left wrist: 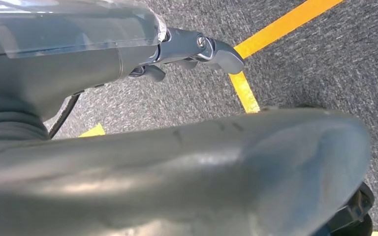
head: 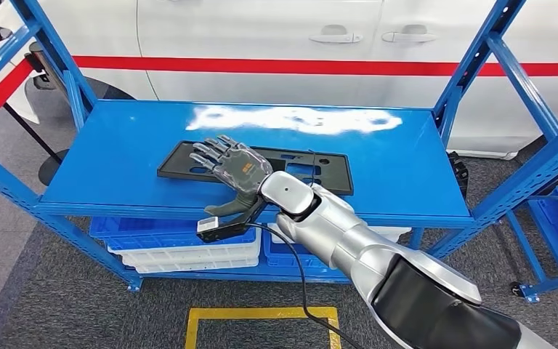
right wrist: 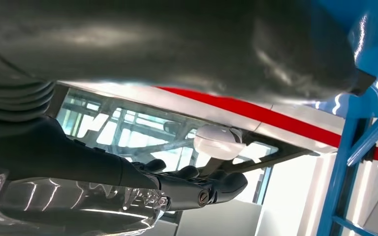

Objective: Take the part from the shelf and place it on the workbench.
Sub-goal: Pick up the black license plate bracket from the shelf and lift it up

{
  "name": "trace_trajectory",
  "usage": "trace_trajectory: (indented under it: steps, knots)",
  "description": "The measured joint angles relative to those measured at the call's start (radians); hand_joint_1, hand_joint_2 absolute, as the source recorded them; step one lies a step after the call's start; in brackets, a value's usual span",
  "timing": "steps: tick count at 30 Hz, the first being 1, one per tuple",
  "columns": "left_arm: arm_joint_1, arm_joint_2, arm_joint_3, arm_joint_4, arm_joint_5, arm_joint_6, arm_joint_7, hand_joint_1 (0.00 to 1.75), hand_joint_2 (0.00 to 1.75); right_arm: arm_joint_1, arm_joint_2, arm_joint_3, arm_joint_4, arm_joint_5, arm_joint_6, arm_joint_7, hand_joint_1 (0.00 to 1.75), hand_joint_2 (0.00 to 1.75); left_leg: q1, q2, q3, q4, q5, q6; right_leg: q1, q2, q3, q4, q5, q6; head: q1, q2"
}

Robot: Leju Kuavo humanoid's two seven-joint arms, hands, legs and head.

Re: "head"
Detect black plastic plate frame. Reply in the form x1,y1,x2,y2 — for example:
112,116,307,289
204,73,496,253
156,140,355,197

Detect blue steel shelf rack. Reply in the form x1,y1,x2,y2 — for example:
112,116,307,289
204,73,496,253
0,0,558,292

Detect black ribbed plastic part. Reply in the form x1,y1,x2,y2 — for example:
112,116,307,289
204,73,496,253
447,151,471,199

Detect blue wheeled shelf rack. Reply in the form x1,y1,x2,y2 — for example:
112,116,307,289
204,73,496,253
505,166,558,305

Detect white car, red stripe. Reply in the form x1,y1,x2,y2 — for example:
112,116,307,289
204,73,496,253
0,0,558,161

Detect black pole stanchion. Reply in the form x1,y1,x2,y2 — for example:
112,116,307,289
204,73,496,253
0,81,70,188

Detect red barrier belt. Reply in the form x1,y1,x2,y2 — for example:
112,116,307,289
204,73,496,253
0,58,36,140

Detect thin black wire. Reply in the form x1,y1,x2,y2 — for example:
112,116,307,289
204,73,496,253
307,149,318,190

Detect black camera bracket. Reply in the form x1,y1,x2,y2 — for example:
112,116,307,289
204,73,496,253
195,195,269,244

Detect thick black cable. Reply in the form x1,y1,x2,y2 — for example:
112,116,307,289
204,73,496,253
245,220,368,349

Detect white car door handle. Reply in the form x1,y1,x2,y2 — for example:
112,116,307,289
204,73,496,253
381,24,440,44
308,24,364,45

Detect grey stanchion post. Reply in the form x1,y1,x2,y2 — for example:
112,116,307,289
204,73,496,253
25,41,64,92

